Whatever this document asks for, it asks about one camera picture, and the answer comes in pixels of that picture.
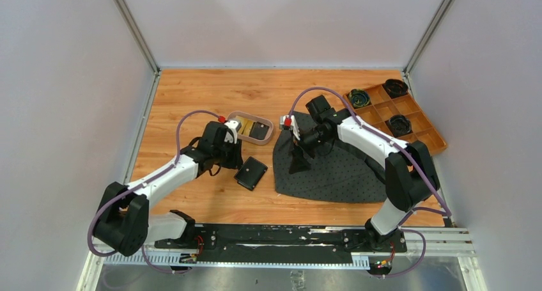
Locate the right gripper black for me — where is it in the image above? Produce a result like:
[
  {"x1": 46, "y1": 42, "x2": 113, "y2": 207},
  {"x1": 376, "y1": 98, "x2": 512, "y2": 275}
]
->
[{"x1": 288, "y1": 126, "x2": 332, "y2": 175}]

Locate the aluminium frame rail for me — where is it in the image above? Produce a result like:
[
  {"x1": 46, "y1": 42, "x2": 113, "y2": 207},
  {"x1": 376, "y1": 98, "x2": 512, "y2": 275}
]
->
[{"x1": 78, "y1": 224, "x2": 487, "y2": 290}]

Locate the coiled black belt top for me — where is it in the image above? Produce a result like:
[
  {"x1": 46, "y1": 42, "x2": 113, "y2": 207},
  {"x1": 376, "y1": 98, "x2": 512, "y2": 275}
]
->
[{"x1": 383, "y1": 79, "x2": 409, "y2": 98}]

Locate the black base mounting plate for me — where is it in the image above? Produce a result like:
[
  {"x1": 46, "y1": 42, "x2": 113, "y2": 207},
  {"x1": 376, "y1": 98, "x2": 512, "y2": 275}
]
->
[{"x1": 153, "y1": 224, "x2": 407, "y2": 265}]

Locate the pink oval tray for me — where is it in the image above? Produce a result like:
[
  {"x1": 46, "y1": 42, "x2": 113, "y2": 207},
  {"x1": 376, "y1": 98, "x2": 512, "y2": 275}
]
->
[{"x1": 226, "y1": 111, "x2": 274, "y2": 146}]

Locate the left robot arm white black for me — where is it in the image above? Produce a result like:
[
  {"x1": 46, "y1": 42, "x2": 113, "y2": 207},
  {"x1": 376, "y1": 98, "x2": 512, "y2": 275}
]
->
[{"x1": 88, "y1": 120, "x2": 243, "y2": 256}]

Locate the gold credit card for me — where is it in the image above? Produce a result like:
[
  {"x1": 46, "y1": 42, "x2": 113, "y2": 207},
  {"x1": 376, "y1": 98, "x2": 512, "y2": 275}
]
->
[{"x1": 235, "y1": 116, "x2": 254, "y2": 137}]

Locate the coiled black belt middle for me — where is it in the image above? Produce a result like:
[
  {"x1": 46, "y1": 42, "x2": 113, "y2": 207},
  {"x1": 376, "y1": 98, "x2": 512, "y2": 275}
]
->
[{"x1": 385, "y1": 114, "x2": 412, "y2": 138}]

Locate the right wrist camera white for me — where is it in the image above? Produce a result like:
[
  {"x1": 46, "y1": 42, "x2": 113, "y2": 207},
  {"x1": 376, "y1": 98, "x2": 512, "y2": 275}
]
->
[{"x1": 279, "y1": 114, "x2": 300, "y2": 141}]

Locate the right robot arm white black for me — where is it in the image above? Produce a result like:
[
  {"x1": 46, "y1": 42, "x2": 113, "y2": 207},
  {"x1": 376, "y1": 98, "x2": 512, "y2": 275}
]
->
[{"x1": 280, "y1": 95, "x2": 440, "y2": 251}]

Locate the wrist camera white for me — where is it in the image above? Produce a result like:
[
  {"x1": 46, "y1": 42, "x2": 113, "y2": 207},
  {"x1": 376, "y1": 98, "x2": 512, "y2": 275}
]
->
[
  {"x1": 279, "y1": 114, "x2": 300, "y2": 141},
  {"x1": 224, "y1": 119, "x2": 242, "y2": 145}
]

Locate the dark grey dotted cloth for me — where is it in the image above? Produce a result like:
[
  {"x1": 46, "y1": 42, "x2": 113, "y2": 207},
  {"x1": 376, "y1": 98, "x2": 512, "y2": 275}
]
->
[{"x1": 272, "y1": 131, "x2": 386, "y2": 203}]

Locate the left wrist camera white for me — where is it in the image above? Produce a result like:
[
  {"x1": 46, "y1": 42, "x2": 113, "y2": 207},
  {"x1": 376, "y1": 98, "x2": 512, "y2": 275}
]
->
[{"x1": 224, "y1": 119, "x2": 242, "y2": 145}]

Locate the black leather card holder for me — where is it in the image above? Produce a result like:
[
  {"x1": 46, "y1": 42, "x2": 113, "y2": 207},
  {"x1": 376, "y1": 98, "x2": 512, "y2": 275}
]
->
[{"x1": 234, "y1": 157, "x2": 268, "y2": 191}]

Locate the brown wooden compartment tray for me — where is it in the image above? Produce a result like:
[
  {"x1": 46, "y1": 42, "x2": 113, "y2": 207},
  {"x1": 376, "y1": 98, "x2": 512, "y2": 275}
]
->
[{"x1": 343, "y1": 79, "x2": 447, "y2": 155}]

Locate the coiled black belt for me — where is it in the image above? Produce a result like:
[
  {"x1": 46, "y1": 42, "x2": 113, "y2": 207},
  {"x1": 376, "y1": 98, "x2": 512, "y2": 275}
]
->
[
  {"x1": 383, "y1": 79, "x2": 409, "y2": 98},
  {"x1": 385, "y1": 114, "x2": 412, "y2": 138}
]

